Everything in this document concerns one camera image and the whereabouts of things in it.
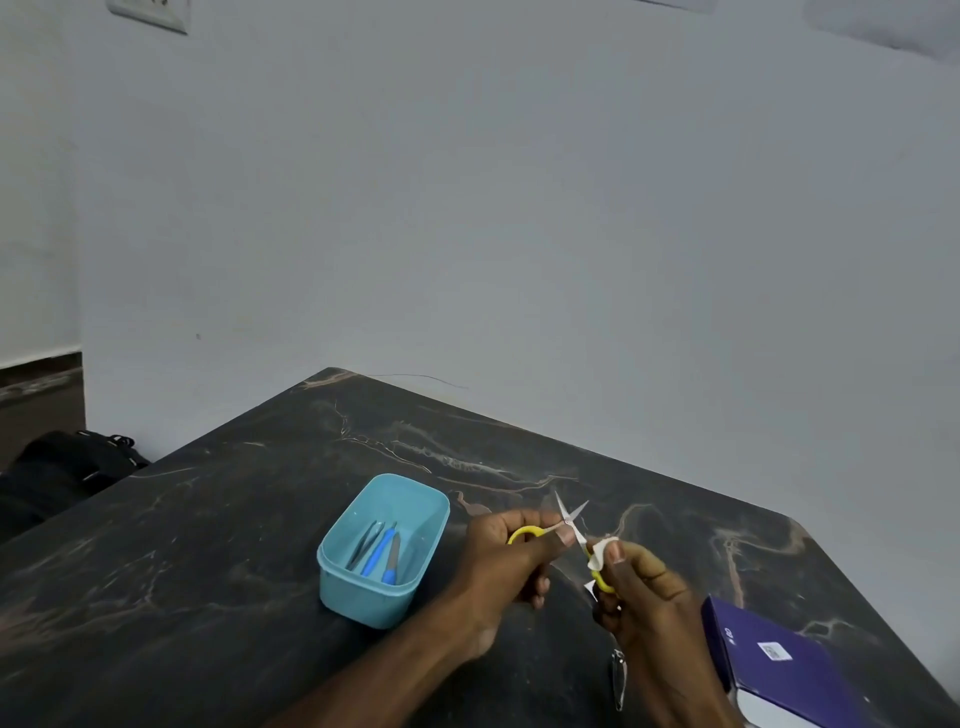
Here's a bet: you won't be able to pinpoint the person's left hand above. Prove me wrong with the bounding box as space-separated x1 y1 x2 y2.
447 509 579 663

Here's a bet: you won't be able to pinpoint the person's right hand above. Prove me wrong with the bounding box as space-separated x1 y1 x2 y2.
591 539 727 695

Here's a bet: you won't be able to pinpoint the white tissue piece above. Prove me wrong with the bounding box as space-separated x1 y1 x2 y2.
584 535 623 602

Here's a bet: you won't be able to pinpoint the yellow-handled small scissors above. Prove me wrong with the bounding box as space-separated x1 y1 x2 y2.
507 491 617 596

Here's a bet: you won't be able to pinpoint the person's right forearm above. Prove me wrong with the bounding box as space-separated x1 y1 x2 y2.
636 660 745 728

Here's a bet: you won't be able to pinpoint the person's left forearm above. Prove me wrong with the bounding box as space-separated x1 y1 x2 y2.
264 600 490 728

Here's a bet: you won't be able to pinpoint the purple cardboard box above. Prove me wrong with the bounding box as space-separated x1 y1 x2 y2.
700 595 880 728

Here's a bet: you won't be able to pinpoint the metal tweezers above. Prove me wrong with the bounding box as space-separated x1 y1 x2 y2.
345 520 386 572

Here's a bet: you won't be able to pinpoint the light blue plastic container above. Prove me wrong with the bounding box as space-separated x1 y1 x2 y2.
316 473 451 630

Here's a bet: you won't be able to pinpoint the thin loose thread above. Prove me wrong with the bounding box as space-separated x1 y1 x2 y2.
363 372 471 392

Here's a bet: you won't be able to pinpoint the black bag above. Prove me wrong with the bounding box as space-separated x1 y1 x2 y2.
0 429 151 546

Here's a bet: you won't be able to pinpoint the blue-handled craft tool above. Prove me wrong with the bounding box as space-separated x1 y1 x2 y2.
359 523 398 578

